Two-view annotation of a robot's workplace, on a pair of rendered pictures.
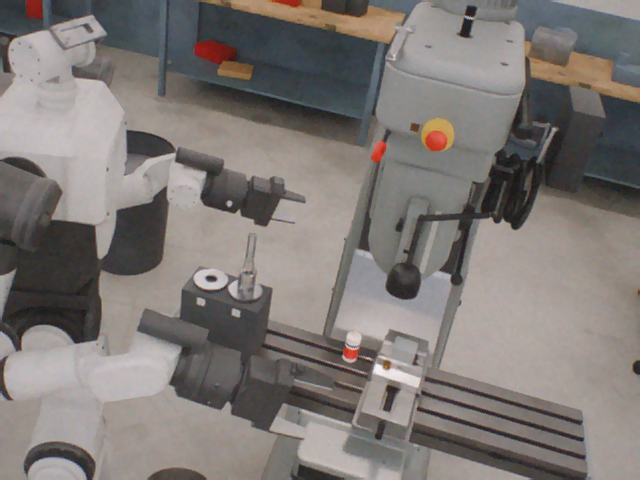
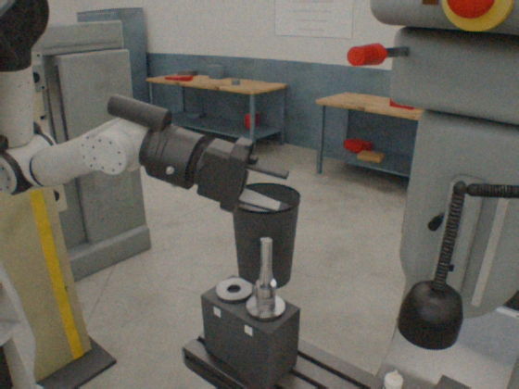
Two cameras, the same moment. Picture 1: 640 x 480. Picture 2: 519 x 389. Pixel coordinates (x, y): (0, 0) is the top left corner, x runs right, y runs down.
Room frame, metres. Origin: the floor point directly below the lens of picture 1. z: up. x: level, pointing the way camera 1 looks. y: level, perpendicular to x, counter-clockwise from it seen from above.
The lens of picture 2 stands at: (0.77, -0.21, 1.73)
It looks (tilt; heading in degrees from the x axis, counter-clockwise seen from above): 24 degrees down; 29
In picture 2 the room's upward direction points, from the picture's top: straight up
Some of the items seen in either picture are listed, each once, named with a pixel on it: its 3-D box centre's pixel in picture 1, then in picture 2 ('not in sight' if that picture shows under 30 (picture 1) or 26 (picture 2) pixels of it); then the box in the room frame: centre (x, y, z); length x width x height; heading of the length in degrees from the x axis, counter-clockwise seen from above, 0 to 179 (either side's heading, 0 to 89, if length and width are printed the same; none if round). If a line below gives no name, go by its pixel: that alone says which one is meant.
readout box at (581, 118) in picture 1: (574, 138); not in sight; (1.66, -0.61, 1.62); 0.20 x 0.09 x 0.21; 171
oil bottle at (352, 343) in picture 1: (352, 343); (392, 386); (1.48, -0.16, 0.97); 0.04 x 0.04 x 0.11
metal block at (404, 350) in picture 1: (403, 353); not in sight; (1.41, -0.29, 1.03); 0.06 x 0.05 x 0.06; 78
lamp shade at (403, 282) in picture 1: (405, 277); (433, 307); (1.19, -0.20, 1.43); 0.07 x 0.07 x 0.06
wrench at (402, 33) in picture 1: (399, 41); not in sight; (1.28, -0.09, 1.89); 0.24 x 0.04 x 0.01; 173
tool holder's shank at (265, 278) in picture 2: (250, 253); (266, 262); (1.45, 0.15, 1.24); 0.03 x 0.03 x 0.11
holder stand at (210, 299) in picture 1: (225, 312); (249, 328); (1.46, 0.20, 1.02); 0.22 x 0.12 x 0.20; 79
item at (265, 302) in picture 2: (246, 281); (265, 295); (1.45, 0.15, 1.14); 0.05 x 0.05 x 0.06
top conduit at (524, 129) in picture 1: (521, 92); not in sight; (1.43, -0.38, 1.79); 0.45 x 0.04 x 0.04; 171
